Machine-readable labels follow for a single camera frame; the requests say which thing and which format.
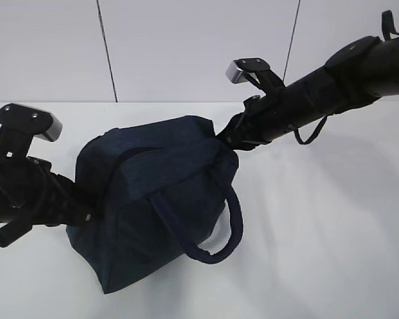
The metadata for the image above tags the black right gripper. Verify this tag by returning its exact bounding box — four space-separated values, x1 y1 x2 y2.
216 94 293 151

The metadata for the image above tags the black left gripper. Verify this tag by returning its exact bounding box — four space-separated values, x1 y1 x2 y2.
0 157 96 227

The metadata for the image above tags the dark navy lunch bag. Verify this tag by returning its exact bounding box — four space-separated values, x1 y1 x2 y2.
66 116 243 294

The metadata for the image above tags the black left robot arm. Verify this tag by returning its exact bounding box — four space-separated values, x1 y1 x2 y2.
0 129 95 227

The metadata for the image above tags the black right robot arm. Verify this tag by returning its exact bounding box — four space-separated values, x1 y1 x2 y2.
218 36 399 151

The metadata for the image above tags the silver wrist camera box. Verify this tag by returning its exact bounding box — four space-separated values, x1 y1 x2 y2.
225 58 285 92

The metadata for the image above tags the black camera cable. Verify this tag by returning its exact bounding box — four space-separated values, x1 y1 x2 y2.
0 219 34 250
294 116 329 146

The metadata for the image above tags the black left camera cable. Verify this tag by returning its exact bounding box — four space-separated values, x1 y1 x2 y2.
0 219 34 250

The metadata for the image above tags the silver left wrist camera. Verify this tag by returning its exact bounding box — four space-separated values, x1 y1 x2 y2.
0 103 63 158

